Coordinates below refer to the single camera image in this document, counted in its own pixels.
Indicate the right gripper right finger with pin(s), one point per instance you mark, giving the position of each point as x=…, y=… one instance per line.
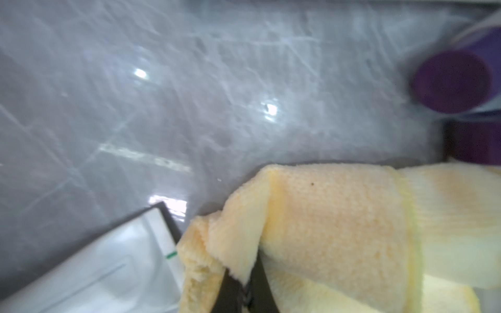
x=259, y=297

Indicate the yellow microfibre cloth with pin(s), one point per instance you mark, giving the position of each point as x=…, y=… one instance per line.
x=353, y=238

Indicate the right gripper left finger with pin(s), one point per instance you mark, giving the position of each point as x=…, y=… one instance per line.
x=231, y=296

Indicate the black cap toothpaste tube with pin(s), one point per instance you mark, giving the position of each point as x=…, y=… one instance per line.
x=133, y=268

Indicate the purple cap toothpaste tube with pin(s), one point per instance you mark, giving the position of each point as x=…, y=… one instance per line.
x=474, y=140

